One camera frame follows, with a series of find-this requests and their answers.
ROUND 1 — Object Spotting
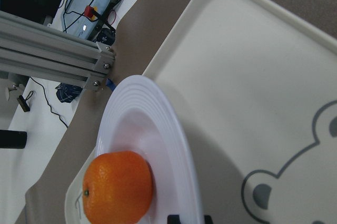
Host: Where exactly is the orange fruit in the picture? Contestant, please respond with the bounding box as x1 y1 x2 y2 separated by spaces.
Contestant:
82 151 153 223

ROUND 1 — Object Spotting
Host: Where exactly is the grey control box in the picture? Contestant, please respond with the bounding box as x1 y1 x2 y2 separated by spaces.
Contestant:
61 0 118 40

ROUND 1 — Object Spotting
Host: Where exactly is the white ridged plate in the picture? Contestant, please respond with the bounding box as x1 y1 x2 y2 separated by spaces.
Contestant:
95 75 204 223

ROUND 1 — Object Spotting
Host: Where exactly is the aluminium frame post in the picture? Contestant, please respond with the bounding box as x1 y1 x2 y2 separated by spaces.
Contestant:
1 12 115 90

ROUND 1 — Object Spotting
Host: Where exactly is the brown paper table mat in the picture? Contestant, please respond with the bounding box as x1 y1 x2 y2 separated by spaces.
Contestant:
14 0 336 223

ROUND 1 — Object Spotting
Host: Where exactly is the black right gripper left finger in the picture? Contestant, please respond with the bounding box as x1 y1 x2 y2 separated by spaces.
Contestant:
167 215 181 224

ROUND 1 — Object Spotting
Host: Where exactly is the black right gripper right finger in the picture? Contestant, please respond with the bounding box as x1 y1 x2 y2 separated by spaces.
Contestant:
204 215 213 224

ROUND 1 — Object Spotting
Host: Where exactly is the red emergency stop button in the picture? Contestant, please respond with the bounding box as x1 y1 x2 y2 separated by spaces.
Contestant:
83 5 97 21

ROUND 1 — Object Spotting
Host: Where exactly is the cream bear serving tray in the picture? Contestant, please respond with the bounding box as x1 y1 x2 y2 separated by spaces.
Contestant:
65 0 337 224

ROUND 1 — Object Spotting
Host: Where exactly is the black cylinder object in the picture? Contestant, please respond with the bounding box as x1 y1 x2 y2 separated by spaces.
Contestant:
0 130 27 149

